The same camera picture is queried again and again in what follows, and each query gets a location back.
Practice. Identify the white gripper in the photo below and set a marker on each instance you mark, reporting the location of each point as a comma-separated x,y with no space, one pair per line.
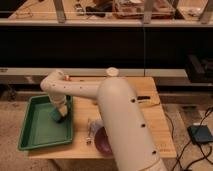
59,102

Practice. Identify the green yellow sponge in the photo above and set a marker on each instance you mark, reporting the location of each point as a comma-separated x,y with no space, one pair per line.
58,114

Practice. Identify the green plastic tray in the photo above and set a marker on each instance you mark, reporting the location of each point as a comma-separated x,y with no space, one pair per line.
40,130

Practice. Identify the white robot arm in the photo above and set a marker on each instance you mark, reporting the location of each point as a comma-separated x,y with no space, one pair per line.
130,138

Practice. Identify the orange fruit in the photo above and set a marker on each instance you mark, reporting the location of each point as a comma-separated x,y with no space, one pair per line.
67,78

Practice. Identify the wooden table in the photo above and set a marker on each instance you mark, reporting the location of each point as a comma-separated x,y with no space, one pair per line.
85,109

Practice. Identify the grey folded cloth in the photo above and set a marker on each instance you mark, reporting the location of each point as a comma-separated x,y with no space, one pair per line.
95,125

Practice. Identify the purple plastic bowl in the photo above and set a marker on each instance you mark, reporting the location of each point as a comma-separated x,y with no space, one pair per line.
102,143

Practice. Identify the white paper cup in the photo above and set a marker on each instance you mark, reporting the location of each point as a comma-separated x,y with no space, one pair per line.
112,72

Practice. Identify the black object on table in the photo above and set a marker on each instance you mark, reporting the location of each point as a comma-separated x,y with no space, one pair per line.
143,97

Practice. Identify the black power adapter box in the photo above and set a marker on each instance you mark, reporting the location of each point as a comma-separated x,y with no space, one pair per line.
200,134

